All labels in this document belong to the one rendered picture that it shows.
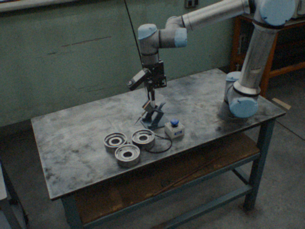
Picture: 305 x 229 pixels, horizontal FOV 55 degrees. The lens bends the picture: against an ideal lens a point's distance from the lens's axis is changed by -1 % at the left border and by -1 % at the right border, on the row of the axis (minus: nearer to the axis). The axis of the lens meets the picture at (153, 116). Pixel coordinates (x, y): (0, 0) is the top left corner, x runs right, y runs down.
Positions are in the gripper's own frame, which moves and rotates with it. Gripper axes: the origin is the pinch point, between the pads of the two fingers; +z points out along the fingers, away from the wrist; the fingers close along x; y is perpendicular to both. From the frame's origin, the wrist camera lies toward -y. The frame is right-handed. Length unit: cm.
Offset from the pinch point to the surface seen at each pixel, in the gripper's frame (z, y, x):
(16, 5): -29, -52, 141
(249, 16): 17, 157, 138
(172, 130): 11.3, 6.1, -9.2
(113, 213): 41, -29, -17
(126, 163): 12.6, -19.4, -19.1
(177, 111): 15.3, 17.5, 10.7
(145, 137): 13.3, -6.2, -5.1
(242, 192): 74, 49, -9
